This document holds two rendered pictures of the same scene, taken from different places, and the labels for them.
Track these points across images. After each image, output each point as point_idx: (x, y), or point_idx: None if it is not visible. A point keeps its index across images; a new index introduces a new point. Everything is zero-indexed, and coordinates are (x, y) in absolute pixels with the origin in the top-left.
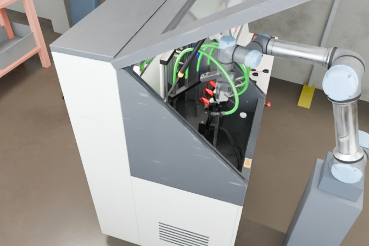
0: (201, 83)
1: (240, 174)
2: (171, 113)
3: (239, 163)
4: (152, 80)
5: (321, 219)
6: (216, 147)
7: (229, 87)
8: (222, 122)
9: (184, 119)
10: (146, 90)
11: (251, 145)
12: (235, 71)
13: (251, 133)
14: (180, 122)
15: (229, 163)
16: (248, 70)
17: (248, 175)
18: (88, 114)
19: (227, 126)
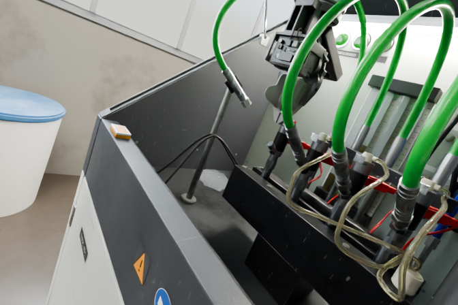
0: (446, 282)
1: (120, 105)
2: (245, 40)
3: None
4: (334, 90)
5: None
6: (206, 221)
7: (277, 41)
8: (267, 263)
9: (235, 49)
10: (275, 25)
11: (138, 161)
12: None
13: (162, 186)
14: (232, 46)
15: (148, 92)
16: (368, 50)
17: (104, 121)
18: None
19: (253, 295)
